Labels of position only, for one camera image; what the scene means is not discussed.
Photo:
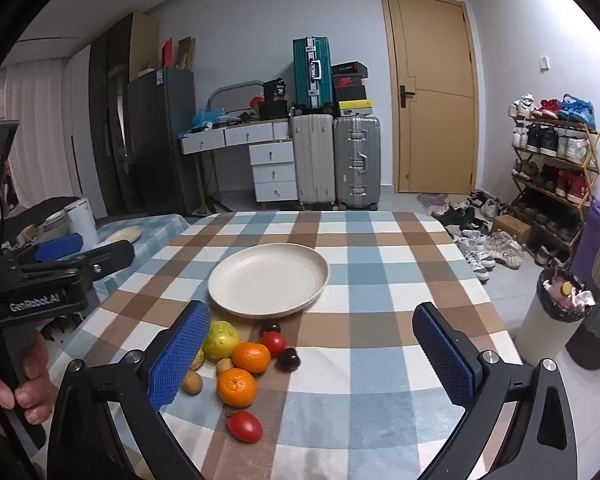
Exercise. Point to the wooden shoe rack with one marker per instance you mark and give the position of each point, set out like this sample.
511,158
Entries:
587,160

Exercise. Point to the red tomato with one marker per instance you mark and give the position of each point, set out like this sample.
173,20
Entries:
274,343
245,427

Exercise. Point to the red and black shoe box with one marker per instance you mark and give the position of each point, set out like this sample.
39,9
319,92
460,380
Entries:
349,81

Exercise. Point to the wall switch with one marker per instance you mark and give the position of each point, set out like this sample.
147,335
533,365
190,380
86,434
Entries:
544,62

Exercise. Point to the beige suitcase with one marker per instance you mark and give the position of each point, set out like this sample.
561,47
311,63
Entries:
312,160

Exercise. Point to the yellow wooden door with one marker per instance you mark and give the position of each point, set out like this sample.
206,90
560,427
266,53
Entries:
430,60

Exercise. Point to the rows of shoes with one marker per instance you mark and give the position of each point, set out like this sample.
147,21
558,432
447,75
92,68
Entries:
547,140

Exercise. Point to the teal suitcase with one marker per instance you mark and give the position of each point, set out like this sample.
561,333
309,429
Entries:
305,75

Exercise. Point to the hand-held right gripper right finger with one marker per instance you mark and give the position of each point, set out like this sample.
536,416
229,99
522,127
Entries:
445,355

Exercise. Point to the pale checkered cloth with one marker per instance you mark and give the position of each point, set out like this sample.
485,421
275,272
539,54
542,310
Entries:
150,240

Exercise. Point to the pile of sneakers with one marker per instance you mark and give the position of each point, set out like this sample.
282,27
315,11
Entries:
480,245

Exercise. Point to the white container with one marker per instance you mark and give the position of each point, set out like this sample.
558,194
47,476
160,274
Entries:
82,222

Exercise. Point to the silver suitcase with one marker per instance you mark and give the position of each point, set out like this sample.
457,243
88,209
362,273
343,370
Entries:
357,160

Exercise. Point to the white drawer unit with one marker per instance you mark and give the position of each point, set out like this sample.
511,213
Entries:
274,172

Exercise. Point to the dark wooden wardrobe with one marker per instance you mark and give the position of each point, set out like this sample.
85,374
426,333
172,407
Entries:
110,110

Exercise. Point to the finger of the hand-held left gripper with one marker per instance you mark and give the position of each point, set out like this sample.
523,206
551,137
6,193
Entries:
110,257
57,249

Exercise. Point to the purple bag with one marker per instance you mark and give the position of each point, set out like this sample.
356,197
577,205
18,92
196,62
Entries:
592,240

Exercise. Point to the dark red plum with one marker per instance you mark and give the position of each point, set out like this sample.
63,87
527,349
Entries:
288,359
270,326

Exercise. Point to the yellow and white shoe box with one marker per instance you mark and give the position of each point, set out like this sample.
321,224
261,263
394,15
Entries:
355,108

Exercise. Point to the cream round plate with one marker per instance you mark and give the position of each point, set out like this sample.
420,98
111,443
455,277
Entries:
267,275

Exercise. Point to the black storage box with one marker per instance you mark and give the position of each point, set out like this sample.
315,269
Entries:
272,111

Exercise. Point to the grey curved tube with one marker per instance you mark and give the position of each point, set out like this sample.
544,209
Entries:
230,89

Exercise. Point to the person's left hand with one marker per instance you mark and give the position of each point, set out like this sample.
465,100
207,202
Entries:
37,380

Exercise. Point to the beige oval dish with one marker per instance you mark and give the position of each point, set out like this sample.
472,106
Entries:
122,235

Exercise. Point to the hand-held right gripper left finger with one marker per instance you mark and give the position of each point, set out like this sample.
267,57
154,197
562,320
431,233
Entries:
180,355

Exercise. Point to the brown cardboard box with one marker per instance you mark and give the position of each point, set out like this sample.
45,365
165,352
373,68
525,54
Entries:
510,229
186,52

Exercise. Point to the brown longan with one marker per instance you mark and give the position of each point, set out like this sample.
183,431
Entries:
223,365
192,383

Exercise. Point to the white desk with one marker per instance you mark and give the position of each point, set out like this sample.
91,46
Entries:
245,134

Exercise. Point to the white trash bin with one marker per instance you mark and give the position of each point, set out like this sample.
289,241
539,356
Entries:
545,330

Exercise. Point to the black printed box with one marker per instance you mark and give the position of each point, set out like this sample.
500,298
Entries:
275,90

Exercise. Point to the white curtain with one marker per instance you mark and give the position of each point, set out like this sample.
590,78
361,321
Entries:
35,125

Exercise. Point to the tan cardboard sheet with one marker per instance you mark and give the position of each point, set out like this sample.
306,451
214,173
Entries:
145,45

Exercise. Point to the grey refrigerator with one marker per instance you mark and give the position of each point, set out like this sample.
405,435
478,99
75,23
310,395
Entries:
160,135

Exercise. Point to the checkered tablecloth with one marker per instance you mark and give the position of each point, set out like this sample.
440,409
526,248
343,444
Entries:
380,310

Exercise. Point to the orange mandarin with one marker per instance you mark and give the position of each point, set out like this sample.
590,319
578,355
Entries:
250,357
236,387

